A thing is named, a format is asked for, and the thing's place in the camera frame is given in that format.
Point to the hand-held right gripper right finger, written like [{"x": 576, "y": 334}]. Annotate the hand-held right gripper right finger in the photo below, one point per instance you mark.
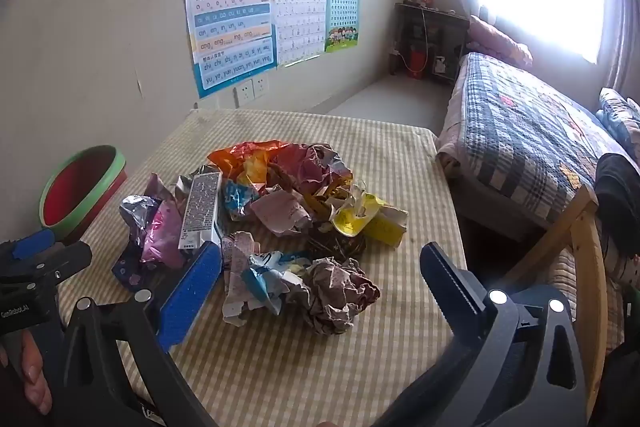
[{"x": 447, "y": 274}]

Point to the yellow carton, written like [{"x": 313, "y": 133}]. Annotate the yellow carton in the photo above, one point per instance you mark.
[{"x": 360, "y": 219}]

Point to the blue striped wall poster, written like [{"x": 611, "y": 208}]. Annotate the blue striped wall poster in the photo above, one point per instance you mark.
[{"x": 230, "y": 7}]

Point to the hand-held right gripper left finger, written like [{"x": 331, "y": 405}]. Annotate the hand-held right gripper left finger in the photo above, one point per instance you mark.
[{"x": 192, "y": 289}]

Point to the person's left hand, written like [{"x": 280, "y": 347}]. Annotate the person's left hand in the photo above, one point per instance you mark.
[{"x": 32, "y": 377}]

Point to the checked chair cushion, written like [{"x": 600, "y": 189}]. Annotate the checked chair cushion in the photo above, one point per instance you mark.
[{"x": 562, "y": 277}]

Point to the white wall socket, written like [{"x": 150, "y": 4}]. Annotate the white wall socket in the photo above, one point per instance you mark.
[
  {"x": 245, "y": 93},
  {"x": 205, "y": 103},
  {"x": 260, "y": 87}
]

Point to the wooden chair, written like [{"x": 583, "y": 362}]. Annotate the wooden chair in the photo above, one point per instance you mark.
[{"x": 592, "y": 267}]

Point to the blue floral pillow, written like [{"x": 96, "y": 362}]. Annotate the blue floral pillow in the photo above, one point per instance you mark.
[{"x": 620, "y": 117}]

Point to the white patterned carton box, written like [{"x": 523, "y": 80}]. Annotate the white patterned carton box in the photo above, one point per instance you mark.
[{"x": 200, "y": 207}]

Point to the white chart wall poster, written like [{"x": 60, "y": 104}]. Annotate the white chart wall poster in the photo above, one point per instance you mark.
[{"x": 300, "y": 7}]

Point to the dark clothing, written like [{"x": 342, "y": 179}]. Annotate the dark clothing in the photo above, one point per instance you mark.
[{"x": 620, "y": 202}]

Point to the pink pillow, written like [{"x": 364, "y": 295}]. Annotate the pink pillow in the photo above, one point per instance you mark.
[{"x": 500, "y": 39}]

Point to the red bucket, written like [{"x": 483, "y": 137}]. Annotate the red bucket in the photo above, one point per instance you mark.
[{"x": 416, "y": 63}]

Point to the crumpled brown paper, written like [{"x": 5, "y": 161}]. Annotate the crumpled brown paper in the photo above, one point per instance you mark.
[{"x": 340, "y": 292}]

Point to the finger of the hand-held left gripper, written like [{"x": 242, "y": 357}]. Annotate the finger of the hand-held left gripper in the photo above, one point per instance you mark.
[
  {"x": 32, "y": 244},
  {"x": 65, "y": 259}
]

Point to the green wall poster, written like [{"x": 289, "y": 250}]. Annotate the green wall poster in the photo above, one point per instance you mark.
[{"x": 343, "y": 7}]

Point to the dark shelf unit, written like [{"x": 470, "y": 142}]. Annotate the dark shelf unit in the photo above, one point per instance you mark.
[{"x": 445, "y": 32}]

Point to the pink plastic wrapper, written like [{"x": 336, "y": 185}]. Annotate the pink plastic wrapper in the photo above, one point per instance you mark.
[{"x": 162, "y": 232}]

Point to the small blue white wrapper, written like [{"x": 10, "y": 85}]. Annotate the small blue white wrapper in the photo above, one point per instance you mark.
[{"x": 237, "y": 202}]

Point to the crumpled white receipt paper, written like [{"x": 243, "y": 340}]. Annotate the crumpled white receipt paper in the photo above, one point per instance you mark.
[{"x": 237, "y": 257}]

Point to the orange wrapper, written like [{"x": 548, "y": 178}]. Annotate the orange wrapper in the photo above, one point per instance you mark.
[{"x": 235, "y": 154}]

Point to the dark brown wrapper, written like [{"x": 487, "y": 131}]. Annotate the dark brown wrapper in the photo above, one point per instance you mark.
[{"x": 335, "y": 247}]

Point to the curtain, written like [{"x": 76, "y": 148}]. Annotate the curtain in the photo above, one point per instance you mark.
[{"x": 625, "y": 7}]

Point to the red bin with green rim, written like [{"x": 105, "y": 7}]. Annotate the red bin with green rim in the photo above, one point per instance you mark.
[{"x": 75, "y": 192}]

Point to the crumpled pink paper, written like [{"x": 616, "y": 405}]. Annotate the crumpled pink paper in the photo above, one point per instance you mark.
[{"x": 280, "y": 212}]

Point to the bed with checked quilt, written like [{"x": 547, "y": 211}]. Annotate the bed with checked quilt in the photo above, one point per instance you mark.
[{"x": 520, "y": 132}]

